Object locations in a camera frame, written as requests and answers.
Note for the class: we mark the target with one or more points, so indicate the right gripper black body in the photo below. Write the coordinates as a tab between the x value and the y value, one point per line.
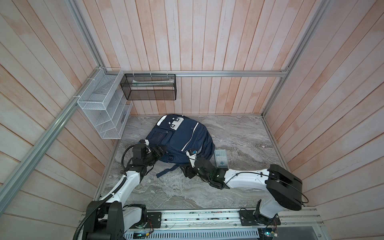
191	171

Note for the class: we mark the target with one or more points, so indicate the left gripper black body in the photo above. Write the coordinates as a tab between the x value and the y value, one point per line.
153	156

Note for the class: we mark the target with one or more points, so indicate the light green calculator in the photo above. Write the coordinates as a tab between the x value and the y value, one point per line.
221	158

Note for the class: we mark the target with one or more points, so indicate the navy blue student backpack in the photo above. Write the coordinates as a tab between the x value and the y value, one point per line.
177	134

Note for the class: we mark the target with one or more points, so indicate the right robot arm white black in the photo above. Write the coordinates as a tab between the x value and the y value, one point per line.
283	188

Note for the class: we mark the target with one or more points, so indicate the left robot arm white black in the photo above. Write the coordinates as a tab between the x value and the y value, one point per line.
104	219

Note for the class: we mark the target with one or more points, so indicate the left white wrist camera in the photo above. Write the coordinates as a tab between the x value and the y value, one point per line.
146	143

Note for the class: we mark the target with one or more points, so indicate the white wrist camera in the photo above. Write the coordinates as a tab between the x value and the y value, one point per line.
146	143
192	155

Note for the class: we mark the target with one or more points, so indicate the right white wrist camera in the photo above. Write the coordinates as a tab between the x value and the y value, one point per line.
192	155

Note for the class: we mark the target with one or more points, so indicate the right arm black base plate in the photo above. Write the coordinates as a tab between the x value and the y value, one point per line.
251	218

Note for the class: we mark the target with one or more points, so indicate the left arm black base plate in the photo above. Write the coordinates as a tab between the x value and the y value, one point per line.
154	220

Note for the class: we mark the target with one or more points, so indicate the white wire mesh shelf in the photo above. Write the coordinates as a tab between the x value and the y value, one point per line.
104	103

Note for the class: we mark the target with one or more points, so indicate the black mesh wall basket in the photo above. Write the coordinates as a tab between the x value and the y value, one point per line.
149	87

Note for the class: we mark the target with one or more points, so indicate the horizontal aluminium wall rail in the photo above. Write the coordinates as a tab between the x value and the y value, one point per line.
230	73

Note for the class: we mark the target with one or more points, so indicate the aluminium front rail frame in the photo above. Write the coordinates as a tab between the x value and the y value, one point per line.
223	224

